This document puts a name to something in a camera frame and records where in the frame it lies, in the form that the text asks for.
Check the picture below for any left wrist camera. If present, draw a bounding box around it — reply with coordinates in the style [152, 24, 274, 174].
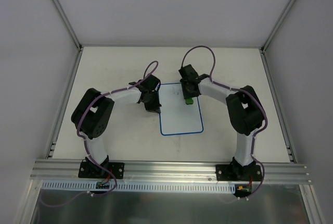
[141, 74, 161, 91]

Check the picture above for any white slotted cable duct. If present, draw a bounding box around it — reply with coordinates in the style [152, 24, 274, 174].
[41, 180, 236, 194]

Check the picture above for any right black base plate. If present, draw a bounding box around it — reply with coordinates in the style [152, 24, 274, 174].
[215, 164, 262, 182]

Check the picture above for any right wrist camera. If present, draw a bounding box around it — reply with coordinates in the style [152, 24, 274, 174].
[178, 64, 199, 81]

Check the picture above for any right aluminium frame post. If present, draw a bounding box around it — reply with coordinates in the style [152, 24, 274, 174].
[260, 0, 313, 53]

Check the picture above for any blue framed small whiteboard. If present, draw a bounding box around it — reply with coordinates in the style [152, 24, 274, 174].
[159, 83, 204, 136]

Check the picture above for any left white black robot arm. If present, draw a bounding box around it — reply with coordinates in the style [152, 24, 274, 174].
[71, 74, 161, 178]

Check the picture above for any left aluminium frame post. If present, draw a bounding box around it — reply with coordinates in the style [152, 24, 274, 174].
[39, 0, 83, 51]

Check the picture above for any green whiteboard eraser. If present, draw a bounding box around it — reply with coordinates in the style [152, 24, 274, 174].
[185, 98, 194, 105]

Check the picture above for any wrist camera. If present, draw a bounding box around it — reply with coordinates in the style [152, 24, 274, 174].
[141, 74, 161, 91]
[178, 64, 199, 81]

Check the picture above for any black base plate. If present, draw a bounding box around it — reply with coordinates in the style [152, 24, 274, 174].
[78, 158, 125, 179]
[215, 164, 262, 182]

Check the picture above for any aluminium mounting rail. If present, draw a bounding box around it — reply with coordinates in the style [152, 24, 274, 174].
[30, 159, 313, 184]

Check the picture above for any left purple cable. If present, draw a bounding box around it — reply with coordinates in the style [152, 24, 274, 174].
[39, 60, 159, 207]

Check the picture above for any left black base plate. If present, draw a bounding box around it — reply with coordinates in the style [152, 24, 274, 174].
[78, 158, 125, 179]

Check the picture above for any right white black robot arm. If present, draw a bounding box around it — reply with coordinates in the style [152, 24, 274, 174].
[179, 65, 267, 180]

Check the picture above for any aluminium frame post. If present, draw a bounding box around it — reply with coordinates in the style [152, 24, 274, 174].
[260, 0, 313, 53]
[39, 0, 83, 51]

